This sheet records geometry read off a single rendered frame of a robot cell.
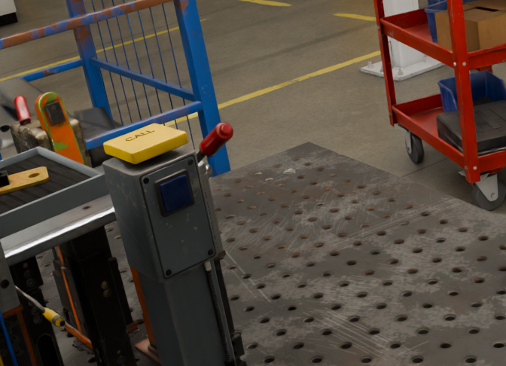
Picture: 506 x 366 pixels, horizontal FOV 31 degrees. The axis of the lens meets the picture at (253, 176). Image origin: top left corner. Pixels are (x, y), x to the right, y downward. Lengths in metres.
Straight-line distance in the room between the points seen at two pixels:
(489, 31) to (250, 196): 1.41
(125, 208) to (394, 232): 0.84
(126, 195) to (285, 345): 0.56
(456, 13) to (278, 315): 1.73
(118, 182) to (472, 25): 2.33
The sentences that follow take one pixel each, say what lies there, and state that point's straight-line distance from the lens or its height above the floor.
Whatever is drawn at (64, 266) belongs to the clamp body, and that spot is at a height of 0.83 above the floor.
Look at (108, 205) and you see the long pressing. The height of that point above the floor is 1.00.
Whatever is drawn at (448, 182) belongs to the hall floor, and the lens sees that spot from 3.59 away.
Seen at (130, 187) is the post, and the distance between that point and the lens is 0.86.
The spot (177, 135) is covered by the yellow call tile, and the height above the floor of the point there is 1.16.
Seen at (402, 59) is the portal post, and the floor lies 0.07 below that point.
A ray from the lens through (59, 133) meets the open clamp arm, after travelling 1.35.
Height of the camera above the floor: 1.42
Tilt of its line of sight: 21 degrees down
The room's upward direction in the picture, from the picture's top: 11 degrees counter-clockwise
